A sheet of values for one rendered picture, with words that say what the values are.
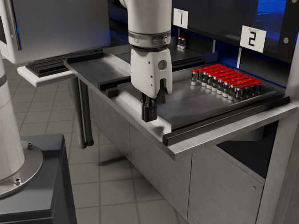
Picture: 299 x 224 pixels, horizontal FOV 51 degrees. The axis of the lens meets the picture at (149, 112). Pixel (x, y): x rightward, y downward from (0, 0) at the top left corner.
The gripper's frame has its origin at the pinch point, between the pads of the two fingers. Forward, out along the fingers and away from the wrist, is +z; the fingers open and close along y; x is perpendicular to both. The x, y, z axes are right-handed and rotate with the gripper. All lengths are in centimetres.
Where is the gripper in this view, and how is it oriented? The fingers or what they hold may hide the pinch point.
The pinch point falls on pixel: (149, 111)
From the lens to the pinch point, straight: 70.4
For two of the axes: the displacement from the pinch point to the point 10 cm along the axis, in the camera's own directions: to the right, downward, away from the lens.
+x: -8.5, 2.5, -4.7
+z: 0.0, 8.8, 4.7
